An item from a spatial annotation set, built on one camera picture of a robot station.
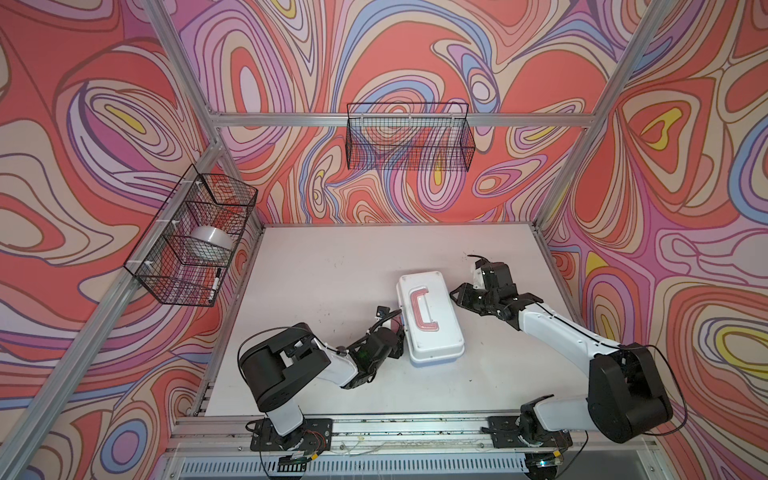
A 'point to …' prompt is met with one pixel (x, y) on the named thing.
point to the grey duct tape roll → (213, 235)
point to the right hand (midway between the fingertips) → (454, 301)
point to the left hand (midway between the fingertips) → (402, 331)
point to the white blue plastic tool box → (433, 334)
